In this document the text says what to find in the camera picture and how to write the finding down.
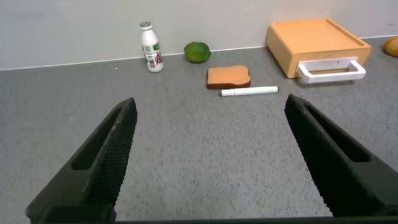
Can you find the green lime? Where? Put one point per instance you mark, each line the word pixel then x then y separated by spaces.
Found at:
pixel 196 52

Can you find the orange striped bread roll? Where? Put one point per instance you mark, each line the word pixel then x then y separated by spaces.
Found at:
pixel 392 47

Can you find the brown toast slice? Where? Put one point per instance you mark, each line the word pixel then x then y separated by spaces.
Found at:
pixel 228 76

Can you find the white drink bottle green label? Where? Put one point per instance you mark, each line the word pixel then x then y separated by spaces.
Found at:
pixel 151 46

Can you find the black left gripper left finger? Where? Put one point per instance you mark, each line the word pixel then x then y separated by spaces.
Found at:
pixel 93 174

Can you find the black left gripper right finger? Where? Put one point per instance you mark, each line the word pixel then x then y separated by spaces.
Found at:
pixel 342 177

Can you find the white marker pen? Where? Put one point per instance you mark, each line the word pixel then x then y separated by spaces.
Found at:
pixel 252 91

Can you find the yellow wooden drawer cabinet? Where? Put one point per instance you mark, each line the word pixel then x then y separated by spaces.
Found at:
pixel 311 40

